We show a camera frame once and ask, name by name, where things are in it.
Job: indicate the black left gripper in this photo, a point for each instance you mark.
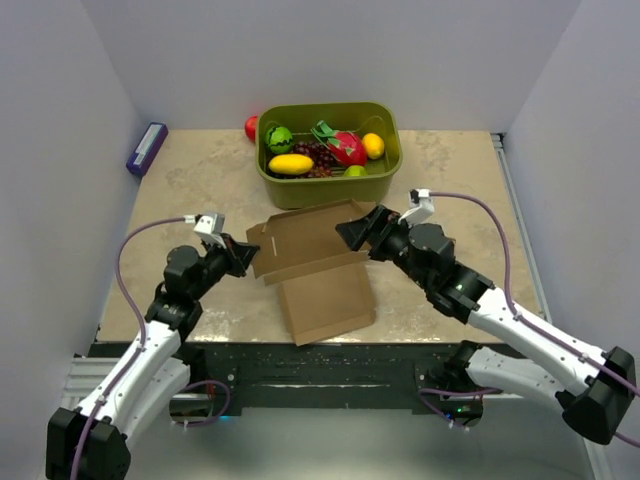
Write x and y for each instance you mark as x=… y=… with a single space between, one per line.
x=238 y=255

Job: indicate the purple toy grapes bunch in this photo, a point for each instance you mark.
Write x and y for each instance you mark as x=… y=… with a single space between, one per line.
x=323 y=160

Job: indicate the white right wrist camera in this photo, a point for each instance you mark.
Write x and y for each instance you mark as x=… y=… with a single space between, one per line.
x=421 y=207

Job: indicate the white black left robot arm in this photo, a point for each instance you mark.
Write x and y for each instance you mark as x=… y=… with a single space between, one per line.
x=95 y=439

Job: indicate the green toy lime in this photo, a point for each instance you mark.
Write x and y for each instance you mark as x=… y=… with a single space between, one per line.
x=355 y=171

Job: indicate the small toy watermelon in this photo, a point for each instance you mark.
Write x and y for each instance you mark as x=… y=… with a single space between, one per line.
x=279 y=140

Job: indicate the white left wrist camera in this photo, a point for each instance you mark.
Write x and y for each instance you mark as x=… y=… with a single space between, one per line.
x=209 y=227

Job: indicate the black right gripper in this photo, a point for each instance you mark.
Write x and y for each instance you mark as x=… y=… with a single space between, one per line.
x=376 y=228

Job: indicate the pink toy dragon fruit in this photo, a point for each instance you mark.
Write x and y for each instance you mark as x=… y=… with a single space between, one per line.
x=345 y=146

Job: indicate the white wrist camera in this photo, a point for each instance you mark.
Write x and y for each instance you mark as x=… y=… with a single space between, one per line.
x=209 y=227
x=421 y=207

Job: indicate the yellow toy lemon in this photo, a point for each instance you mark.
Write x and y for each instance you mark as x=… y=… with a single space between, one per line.
x=374 y=145

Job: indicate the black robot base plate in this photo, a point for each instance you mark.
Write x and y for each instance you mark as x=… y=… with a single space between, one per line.
x=402 y=376

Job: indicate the purple white rectangular box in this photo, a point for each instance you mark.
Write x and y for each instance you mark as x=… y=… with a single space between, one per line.
x=144 y=154

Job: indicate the red toy apple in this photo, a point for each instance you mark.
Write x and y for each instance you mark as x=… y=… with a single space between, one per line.
x=250 y=128

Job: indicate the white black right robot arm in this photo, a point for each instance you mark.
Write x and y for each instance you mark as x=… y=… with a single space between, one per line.
x=596 y=387

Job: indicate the brown cardboard box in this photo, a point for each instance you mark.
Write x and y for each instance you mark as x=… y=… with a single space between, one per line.
x=323 y=287

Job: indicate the yellow toy mango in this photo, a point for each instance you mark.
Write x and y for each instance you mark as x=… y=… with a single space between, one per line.
x=291 y=164

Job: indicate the green plastic basket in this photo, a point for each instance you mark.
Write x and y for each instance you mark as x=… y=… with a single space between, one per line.
x=358 y=117

